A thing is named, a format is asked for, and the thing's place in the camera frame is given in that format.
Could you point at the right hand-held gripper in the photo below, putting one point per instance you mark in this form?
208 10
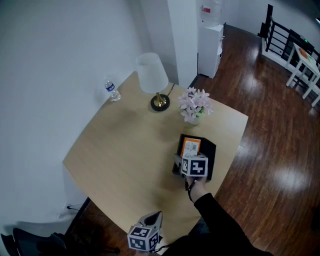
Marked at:
196 166

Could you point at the white wall outlet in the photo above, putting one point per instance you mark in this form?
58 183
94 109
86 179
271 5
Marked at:
64 210

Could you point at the person's black clothing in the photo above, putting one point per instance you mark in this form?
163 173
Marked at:
200 246

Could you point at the clear plastic water bottle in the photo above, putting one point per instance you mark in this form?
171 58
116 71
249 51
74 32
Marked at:
111 88

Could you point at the small white table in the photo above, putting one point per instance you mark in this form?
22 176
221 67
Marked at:
306 70

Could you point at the white water dispenser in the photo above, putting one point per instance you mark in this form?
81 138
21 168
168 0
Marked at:
209 50

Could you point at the black stair railing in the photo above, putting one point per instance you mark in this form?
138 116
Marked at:
282 37

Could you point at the clear water dispenser jug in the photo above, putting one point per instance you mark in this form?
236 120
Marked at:
212 11

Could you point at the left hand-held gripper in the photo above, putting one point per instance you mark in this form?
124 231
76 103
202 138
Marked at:
146 237

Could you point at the person's right forearm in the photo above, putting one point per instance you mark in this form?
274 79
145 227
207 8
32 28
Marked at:
212 212

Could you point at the pink flowers in white pot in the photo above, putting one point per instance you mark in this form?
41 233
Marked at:
195 105

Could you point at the white shade brass table lamp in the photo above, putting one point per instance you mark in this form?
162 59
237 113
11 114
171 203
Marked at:
151 73

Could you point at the orange and white box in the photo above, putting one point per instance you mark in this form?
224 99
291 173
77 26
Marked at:
190 146

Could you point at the black mesh office chair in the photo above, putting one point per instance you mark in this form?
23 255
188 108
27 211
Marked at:
50 243

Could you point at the black tissue box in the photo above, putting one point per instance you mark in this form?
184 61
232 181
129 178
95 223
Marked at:
211 152

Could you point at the orange item on white table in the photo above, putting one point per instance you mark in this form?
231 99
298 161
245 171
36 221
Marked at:
305 53

